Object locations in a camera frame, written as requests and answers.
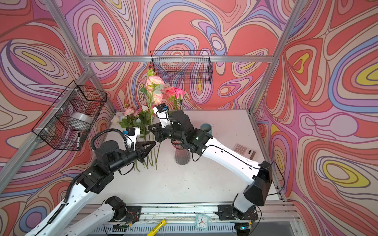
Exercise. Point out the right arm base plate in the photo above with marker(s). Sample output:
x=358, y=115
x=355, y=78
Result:
x=229, y=212

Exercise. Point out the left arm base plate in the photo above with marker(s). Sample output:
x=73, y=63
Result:
x=128, y=214

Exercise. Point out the light pink carnation stem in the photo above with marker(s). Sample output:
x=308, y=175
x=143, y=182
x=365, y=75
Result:
x=152, y=90

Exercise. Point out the grey tape roll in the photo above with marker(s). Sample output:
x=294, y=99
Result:
x=81, y=117

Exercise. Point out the salmon pink rose stem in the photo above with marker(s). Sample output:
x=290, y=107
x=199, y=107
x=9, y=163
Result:
x=142, y=121

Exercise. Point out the left wire basket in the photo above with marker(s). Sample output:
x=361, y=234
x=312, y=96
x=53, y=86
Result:
x=68, y=122

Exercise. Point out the black marker pen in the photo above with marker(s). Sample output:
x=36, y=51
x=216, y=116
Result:
x=78, y=141

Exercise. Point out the dark pink rose stem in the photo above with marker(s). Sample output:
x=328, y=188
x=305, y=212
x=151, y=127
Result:
x=176, y=97

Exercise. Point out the wire basket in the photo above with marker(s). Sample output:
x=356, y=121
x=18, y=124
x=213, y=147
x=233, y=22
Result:
x=68, y=122
x=192, y=67

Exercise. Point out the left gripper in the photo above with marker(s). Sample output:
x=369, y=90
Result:
x=140, y=153

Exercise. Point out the teal ceramic vase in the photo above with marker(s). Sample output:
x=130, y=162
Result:
x=207, y=128

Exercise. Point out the pink glass vase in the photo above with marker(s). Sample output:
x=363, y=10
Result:
x=182, y=156

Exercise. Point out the back wire basket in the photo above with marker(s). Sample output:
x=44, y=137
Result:
x=192, y=67

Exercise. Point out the teal alarm clock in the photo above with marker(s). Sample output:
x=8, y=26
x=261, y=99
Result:
x=202, y=221

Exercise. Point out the pink flower bunch on table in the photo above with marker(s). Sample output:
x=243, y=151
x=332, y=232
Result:
x=125, y=119

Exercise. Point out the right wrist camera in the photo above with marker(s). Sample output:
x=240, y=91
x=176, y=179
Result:
x=162, y=113

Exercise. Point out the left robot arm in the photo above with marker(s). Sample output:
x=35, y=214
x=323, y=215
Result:
x=86, y=186

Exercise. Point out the pink calculator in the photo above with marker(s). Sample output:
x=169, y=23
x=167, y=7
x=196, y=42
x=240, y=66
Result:
x=244, y=151

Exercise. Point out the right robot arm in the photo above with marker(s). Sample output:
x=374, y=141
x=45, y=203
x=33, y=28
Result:
x=257, y=176

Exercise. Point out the yellow marker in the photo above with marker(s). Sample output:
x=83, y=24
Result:
x=156, y=229

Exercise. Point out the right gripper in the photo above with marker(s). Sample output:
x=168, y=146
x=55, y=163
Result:
x=157, y=132

